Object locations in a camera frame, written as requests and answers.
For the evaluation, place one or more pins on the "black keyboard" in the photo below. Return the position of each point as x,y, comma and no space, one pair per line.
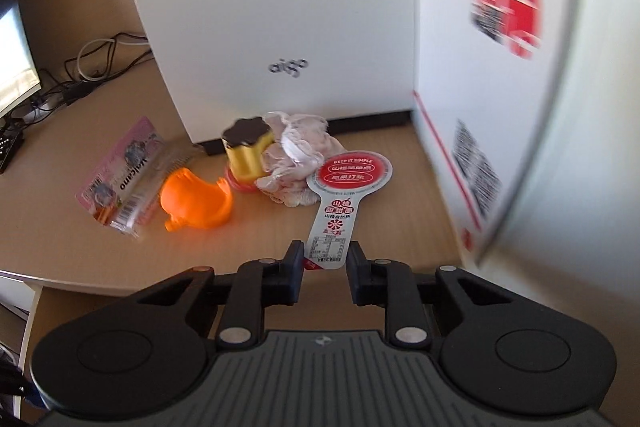
9,149

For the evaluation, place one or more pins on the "pink white mesh sponge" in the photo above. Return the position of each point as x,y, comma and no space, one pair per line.
295,157

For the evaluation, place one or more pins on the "orange silicone duck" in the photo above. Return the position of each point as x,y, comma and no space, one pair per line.
195,199

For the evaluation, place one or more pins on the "white box with red print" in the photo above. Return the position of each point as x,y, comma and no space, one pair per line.
490,107

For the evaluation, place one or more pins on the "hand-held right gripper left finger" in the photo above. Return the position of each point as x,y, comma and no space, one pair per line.
295,278

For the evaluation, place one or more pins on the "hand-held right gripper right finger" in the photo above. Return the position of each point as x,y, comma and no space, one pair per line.
356,278

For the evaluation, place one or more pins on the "pink blister pack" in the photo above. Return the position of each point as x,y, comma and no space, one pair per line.
120,179

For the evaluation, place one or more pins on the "yellow bottle with dark cap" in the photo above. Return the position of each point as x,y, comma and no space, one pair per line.
247,152

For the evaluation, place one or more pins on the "white paddle-shaped snack packet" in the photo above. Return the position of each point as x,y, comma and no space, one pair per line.
350,174

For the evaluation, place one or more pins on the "computer monitor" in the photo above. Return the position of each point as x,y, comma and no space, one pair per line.
12,52

